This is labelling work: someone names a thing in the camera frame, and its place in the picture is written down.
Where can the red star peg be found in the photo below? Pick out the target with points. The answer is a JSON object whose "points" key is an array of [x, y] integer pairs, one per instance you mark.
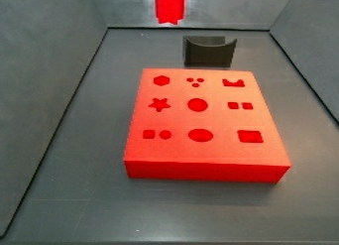
{"points": [[169, 11]]}

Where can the red shape sorter block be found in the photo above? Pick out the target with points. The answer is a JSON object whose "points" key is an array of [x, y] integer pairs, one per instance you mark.
{"points": [[201, 128]]}

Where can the dark grey curved holder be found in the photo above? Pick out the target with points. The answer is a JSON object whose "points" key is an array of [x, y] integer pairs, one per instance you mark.
{"points": [[208, 51]]}

